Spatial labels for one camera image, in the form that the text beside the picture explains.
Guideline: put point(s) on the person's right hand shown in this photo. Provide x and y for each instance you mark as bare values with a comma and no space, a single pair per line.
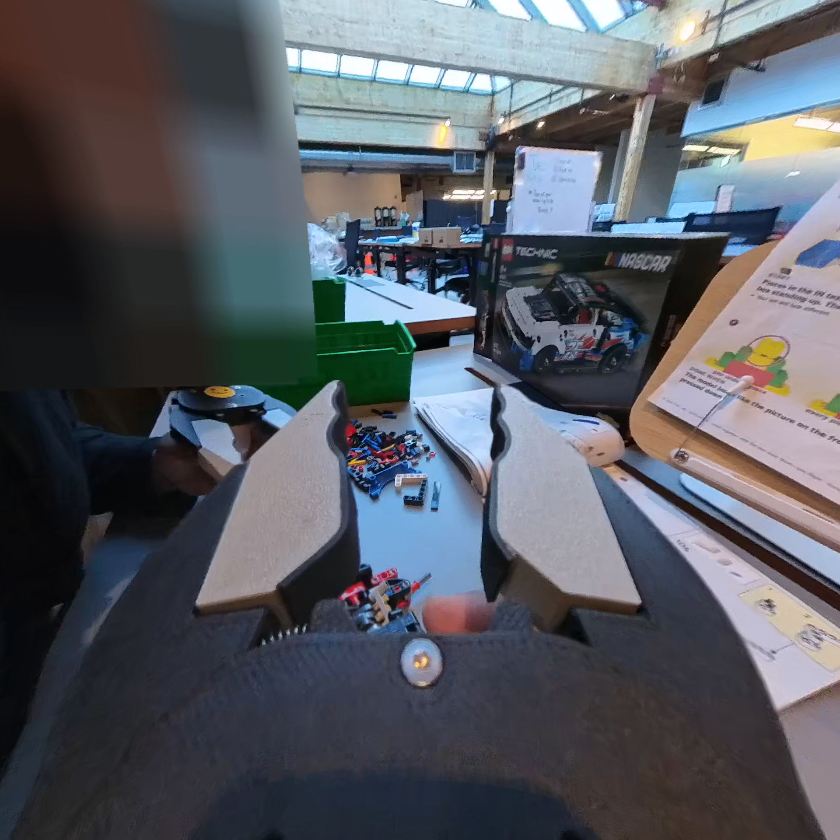
459,613

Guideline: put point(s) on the person's left hand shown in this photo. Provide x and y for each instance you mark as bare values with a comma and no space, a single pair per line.
178,469

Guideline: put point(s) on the metal holding rod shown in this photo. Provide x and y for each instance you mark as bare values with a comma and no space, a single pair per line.
712,417

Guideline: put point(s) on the white instruction booklet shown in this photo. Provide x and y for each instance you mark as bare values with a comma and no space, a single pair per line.
459,426

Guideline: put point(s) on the dark short toy beam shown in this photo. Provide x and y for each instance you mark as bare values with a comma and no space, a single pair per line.
436,495

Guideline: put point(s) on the metal air duct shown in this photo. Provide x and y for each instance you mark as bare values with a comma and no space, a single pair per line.
380,159

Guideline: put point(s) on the white board ledge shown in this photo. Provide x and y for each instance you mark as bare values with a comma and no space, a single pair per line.
754,482

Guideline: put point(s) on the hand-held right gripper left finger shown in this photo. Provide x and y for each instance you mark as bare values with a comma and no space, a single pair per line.
282,512

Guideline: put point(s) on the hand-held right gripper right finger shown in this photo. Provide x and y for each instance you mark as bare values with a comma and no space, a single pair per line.
558,512

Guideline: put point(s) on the dark computer monitor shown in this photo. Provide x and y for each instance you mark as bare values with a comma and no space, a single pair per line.
735,226

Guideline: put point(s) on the dark work table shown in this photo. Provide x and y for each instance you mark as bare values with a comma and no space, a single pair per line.
420,253

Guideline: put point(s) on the black toy car box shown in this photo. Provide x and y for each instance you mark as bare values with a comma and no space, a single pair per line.
590,282

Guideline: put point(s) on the green plastic bin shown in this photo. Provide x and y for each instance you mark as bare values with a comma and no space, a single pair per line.
374,364
328,300

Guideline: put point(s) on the blue toy frame piece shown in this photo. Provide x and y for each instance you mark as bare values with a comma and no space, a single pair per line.
375,484

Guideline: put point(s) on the black angled toy beam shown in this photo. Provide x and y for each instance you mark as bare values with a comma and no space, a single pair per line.
416,495

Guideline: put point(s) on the printed instruction sheet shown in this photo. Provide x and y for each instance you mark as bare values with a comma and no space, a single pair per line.
774,367

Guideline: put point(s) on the whiteboard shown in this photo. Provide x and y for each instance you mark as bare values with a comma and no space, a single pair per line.
558,190

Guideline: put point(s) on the white table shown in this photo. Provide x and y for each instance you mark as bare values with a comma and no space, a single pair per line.
407,308

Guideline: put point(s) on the pile of loose toy bricks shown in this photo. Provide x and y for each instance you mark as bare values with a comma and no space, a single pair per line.
380,446

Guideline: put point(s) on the printed paper sheet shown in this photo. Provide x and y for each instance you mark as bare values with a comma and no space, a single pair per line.
754,610

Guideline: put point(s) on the white rounded plastic base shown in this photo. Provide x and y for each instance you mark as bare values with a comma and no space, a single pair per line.
594,443

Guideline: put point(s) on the clear plastic bag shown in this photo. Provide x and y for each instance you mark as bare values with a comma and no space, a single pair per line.
325,253

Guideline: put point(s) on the wooden display board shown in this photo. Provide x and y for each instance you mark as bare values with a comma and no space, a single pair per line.
695,315

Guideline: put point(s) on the partly built toy car model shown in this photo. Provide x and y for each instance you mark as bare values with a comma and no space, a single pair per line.
384,594

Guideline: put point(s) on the person's left forearm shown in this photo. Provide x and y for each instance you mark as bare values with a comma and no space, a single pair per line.
118,466

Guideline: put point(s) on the wooden pillar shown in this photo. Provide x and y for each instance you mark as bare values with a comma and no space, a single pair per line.
636,157

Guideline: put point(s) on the person's dark clothing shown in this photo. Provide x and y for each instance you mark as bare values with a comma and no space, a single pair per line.
33,558

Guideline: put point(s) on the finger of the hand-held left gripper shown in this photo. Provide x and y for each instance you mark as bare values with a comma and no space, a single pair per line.
279,417
216,449

